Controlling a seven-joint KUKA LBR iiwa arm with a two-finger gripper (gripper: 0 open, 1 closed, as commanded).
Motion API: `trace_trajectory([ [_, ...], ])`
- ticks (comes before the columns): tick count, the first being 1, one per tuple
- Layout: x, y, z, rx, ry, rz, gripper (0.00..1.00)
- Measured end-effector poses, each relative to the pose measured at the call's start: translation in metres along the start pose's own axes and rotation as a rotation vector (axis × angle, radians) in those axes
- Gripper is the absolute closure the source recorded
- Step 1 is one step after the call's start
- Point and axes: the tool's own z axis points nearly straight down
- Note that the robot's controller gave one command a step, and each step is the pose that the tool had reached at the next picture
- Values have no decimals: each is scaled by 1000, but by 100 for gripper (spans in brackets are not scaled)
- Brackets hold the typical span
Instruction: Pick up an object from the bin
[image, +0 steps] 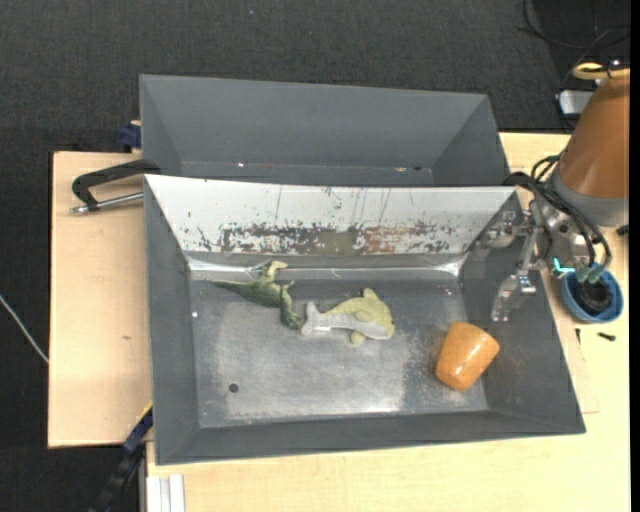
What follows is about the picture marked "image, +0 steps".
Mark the green toy dinosaur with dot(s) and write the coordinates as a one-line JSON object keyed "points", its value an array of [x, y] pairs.
{"points": [[267, 294]]}

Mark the small black screw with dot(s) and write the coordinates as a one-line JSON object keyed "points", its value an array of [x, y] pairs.
{"points": [[606, 337]]}

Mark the grey metal bin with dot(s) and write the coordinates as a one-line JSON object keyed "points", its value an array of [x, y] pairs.
{"points": [[310, 370]]}

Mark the blue round bowl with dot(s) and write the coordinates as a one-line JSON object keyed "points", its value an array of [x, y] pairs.
{"points": [[570, 300]]}

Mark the yellow-green and grey plush dolphin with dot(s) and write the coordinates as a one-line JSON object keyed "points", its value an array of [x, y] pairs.
{"points": [[362, 315]]}

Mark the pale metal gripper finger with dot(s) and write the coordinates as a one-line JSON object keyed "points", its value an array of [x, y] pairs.
{"points": [[500, 235], [511, 295]]}

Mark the orange cup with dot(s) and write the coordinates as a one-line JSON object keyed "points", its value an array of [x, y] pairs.
{"points": [[465, 357]]}

